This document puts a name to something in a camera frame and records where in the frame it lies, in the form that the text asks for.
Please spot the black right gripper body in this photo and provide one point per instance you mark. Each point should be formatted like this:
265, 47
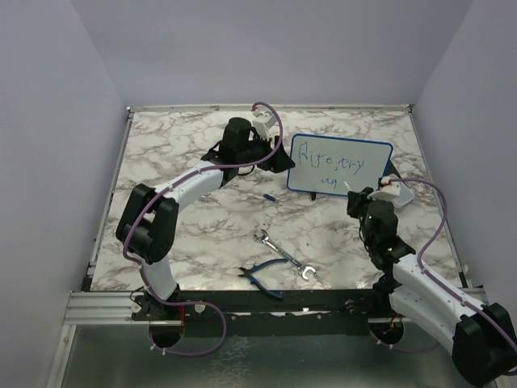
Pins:
360, 206

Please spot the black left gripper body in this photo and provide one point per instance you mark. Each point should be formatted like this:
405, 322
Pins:
261, 149

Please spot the blue white marker pen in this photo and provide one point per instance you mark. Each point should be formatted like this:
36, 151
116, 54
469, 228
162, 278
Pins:
347, 186

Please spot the blue framed whiteboard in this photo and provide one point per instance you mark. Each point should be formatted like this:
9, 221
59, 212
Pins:
324, 162

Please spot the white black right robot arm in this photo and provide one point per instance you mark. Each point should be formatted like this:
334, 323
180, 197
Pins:
479, 337

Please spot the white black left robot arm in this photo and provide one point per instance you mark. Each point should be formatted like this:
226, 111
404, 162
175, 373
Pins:
147, 226

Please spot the white plastic box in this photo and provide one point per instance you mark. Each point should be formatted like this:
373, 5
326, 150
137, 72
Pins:
405, 196

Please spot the silver combination wrench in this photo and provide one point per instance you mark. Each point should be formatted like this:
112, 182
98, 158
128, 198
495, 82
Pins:
261, 236

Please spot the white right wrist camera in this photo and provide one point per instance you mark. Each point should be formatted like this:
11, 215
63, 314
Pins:
388, 190

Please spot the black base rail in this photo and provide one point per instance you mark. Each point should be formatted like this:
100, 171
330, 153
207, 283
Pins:
354, 312

